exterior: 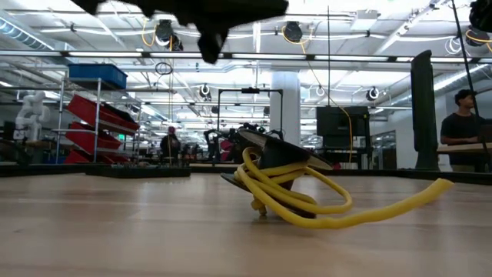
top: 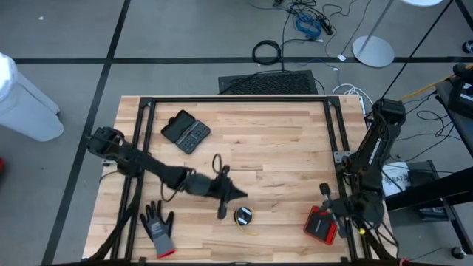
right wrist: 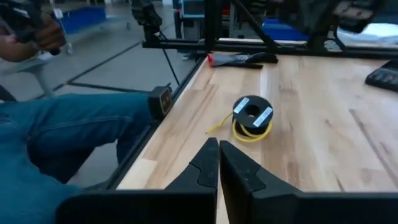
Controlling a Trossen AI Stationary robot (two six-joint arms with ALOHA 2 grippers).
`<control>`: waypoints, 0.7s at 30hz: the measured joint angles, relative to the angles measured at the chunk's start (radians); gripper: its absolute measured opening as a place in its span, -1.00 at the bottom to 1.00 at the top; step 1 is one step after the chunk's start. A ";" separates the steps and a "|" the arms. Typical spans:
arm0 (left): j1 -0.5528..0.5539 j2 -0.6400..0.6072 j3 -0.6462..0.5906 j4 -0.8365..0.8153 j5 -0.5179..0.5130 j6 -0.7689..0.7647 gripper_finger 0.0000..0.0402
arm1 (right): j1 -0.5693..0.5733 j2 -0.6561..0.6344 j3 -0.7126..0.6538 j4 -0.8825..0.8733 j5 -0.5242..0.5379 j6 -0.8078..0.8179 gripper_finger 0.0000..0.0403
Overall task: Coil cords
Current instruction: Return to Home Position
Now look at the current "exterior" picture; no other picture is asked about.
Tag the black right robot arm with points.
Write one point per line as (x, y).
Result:
(482, 13)

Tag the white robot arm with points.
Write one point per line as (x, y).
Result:
(32, 115)

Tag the long LED light strip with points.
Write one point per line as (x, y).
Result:
(269, 56)

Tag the white round column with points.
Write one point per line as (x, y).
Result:
(285, 107)

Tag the thin black vertical pole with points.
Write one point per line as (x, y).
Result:
(328, 57)

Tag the blue storage bin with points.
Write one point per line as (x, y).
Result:
(98, 75)

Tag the dark background robot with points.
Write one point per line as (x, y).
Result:
(227, 146)

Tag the person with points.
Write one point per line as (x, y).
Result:
(459, 127)
(170, 146)

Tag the red storage bin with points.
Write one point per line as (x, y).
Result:
(77, 157)
(90, 138)
(100, 115)

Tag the white ceiling box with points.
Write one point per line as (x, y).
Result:
(365, 19)

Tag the black monitor back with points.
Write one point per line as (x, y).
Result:
(342, 123)

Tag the metal shelf rack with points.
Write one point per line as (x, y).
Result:
(60, 111)

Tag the thin black slanted pole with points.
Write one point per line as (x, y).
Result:
(467, 65)

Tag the wooden table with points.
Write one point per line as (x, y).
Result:
(469, 148)

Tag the black gantry frame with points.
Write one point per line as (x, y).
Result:
(250, 90)

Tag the silver ventilation duct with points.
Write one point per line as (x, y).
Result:
(23, 36)

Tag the black aluminium table frame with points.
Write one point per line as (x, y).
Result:
(384, 174)

